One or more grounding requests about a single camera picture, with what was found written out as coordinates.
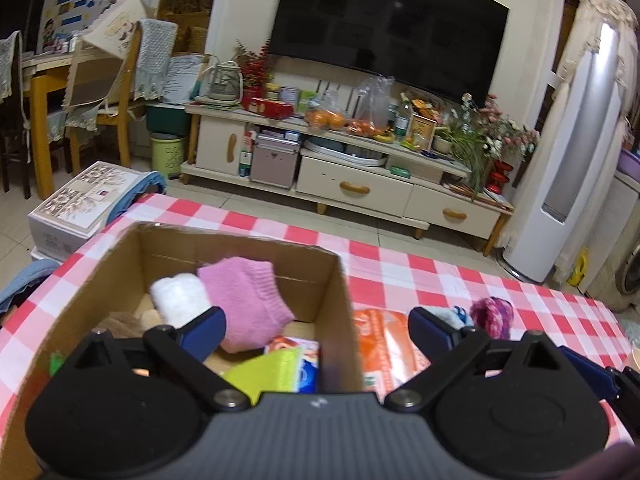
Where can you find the white fluffy plush toy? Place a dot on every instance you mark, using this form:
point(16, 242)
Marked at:
point(179, 299)

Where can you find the yellow green cleaning pad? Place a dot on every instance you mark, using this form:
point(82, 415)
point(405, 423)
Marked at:
point(271, 372)

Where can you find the wooden chair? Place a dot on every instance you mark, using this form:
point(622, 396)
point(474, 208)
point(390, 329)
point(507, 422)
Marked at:
point(113, 68)

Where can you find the white printed carton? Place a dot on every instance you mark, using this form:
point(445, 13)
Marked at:
point(73, 214)

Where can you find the white standing air conditioner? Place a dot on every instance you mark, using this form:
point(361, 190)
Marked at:
point(567, 181)

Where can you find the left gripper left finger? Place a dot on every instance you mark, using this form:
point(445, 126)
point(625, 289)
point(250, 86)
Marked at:
point(180, 353)

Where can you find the green waste bin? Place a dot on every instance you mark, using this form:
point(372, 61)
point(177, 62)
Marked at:
point(168, 152)

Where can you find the framed picture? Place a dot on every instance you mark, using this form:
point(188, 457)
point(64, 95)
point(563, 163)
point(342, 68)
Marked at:
point(420, 133)

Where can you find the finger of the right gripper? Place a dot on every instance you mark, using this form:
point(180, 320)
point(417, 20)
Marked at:
point(601, 380)

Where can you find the washing machine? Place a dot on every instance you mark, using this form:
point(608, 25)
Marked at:
point(627, 281)

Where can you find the pink storage box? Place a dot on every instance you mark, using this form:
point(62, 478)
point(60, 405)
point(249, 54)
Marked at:
point(274, 161)

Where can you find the purple plastic basin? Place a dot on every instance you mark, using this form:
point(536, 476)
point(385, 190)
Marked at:
point(629, 164)

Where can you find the red white checkered tablecloth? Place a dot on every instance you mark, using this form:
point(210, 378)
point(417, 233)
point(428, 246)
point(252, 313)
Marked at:
point(377, 278)

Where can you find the red candle holder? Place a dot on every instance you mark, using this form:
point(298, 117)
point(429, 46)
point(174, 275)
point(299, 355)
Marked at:
point(498, 176)

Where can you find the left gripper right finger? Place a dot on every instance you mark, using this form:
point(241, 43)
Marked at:
point(451, 354)

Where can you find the orange snack packet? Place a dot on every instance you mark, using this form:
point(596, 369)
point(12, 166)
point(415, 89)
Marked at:
point(388, 356)

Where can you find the flower bouquet in vase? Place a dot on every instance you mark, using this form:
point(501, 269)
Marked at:
point(483, 134)

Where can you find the purple knitted hat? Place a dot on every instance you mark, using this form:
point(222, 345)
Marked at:
point(493, 315)

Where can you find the black television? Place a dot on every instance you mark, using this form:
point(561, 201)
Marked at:
point(445, 47)

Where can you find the bag of oranges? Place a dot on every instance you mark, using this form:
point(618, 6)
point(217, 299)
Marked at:
point(322, 116)

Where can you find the bear plush strawberry hat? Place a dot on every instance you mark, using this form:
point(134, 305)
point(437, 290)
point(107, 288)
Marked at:
point(126, 316)

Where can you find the cream tv cabinet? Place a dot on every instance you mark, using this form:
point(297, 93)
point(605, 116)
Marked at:
point(336, 170)

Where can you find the pink cloth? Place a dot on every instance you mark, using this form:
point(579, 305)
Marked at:
point(247, 291)

